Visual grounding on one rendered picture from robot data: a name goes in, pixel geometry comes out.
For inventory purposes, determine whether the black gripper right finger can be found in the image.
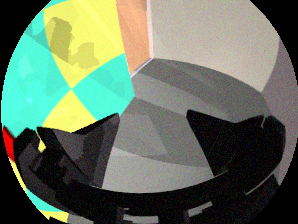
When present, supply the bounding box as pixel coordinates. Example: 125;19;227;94
186;111;265;177

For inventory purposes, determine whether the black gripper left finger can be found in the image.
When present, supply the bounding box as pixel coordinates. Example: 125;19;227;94
36;113;120;188

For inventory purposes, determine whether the red block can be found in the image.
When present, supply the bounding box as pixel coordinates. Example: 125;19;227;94
3;125;15;161

